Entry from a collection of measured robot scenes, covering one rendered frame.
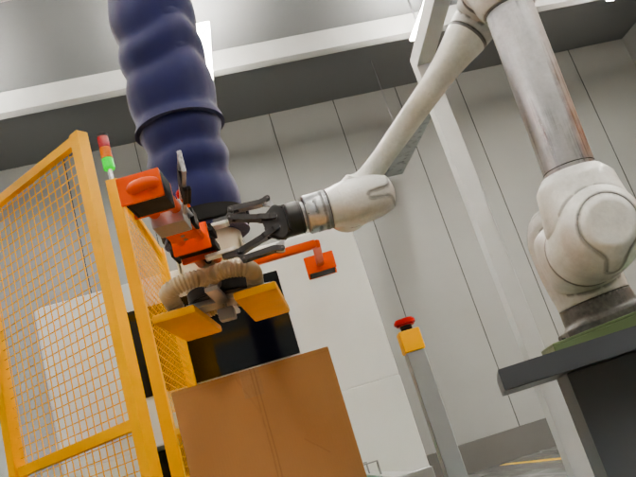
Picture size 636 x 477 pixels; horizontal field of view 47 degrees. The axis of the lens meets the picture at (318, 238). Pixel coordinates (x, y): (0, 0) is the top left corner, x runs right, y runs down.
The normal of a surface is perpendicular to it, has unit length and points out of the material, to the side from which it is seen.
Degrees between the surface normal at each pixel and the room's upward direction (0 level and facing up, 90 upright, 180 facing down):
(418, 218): 90
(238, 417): 90
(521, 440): 90
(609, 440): 90
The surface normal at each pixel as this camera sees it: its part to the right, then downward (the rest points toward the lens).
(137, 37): -0.43, -0.43
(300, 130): 0.10, -0.33
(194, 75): 0.69, -0.23
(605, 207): -0.11, -0.10
